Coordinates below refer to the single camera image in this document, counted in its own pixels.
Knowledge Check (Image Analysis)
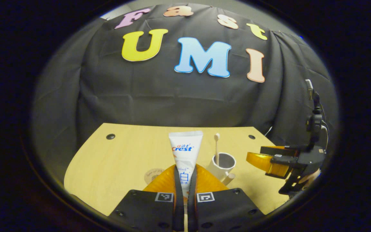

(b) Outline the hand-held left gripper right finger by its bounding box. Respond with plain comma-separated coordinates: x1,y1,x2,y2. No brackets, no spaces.
187,164,266,232

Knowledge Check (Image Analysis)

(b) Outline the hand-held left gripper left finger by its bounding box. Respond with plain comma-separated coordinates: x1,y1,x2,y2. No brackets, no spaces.
108,164,185,232

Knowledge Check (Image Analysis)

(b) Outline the round cork coaster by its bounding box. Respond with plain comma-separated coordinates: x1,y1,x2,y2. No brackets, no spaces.
144,168,165,185

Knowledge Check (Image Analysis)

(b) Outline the white cup with wooden handle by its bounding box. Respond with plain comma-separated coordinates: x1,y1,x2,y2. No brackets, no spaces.
207,152,237,186

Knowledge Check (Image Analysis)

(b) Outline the beige toothbrush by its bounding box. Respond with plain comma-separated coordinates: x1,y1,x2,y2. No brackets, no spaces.
214,133,220,165

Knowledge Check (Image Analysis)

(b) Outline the white toothpaste tube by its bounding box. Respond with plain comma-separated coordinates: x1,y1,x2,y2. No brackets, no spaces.
168,130,204,198

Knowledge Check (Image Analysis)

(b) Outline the black backdrop cloth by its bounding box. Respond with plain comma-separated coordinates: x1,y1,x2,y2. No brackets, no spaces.
31,3,339,181

